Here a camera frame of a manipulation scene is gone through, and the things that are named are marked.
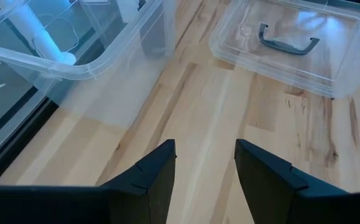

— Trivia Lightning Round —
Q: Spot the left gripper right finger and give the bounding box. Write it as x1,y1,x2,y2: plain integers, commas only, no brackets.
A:
234,139,360,224

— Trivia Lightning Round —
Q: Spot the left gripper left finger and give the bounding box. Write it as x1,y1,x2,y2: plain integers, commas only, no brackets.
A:
0,139,177,224

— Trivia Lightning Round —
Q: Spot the clear lid with black handle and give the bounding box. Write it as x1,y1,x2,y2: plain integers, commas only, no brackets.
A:
209,0,360,100

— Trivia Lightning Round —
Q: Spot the clear plastic storage box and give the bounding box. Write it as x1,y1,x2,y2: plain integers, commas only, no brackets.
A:
0,0,178,129

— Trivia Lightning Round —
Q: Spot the white pole with round base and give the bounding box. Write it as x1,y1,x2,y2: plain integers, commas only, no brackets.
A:
0,0,78,66

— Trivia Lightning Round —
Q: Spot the black aluminium table frame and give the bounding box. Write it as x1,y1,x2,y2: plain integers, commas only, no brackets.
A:
0,96,60,187

